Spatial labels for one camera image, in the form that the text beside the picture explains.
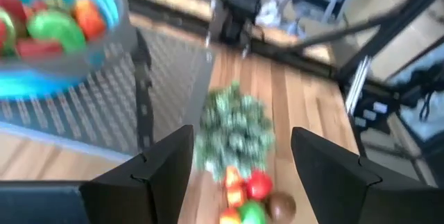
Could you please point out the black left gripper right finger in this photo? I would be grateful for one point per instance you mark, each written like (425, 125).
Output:
(329, 182)

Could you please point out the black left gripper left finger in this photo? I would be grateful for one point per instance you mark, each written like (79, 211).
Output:
(156, 182)

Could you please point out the brown kiwi half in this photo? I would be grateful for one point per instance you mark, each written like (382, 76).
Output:
(280, 207)

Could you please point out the black kitchen knife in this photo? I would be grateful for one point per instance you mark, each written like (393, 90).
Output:
(144, 106)

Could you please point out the potted artificial succulent plant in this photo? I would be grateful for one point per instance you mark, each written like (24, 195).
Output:
(236, 130)

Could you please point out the blue collapsible colander bowl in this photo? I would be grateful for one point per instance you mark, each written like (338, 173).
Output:
(34, 85)

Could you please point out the red plastic strawberry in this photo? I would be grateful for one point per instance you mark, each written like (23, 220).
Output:
(36, 49)

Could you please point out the green plastic pear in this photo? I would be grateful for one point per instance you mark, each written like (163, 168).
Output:
(55, 31)

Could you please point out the red bell pepper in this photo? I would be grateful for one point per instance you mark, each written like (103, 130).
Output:
(10, 5)
(258, 184)

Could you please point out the red plastic tomato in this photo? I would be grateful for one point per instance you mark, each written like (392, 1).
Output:
(236, 195)

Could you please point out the green plastic apple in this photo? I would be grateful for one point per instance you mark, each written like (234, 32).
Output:
(252, 213)

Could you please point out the perforated grey metal stand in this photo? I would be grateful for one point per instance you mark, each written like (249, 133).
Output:
(104, 106)

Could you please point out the silver frame bracket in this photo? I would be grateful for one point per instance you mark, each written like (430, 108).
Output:
(357, 82)

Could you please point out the black aluminium table frame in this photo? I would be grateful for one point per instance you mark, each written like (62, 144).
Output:
(388, 30)

